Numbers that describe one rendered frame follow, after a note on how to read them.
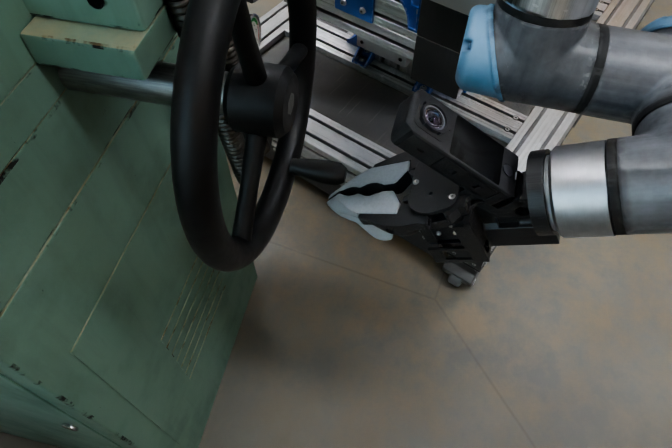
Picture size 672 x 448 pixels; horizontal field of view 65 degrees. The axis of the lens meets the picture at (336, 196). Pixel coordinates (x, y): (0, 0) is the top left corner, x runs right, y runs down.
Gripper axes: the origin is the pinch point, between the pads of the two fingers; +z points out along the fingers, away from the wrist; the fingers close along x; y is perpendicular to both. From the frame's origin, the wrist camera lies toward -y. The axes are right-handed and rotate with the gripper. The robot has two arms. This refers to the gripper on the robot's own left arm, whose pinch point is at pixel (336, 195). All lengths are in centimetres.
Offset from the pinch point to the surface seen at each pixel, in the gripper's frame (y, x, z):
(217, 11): -24.1, -6.0, -7.4
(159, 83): -18.5, -1.8, 6.4
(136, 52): -22.2, -3.3, 3.9
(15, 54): -26.1, -5.2, 12.5
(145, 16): -23.5, -0.8, 3.4
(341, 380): 61, 1, 33
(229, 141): -7.2, 2.7, 10.1
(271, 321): 52, 9, 49
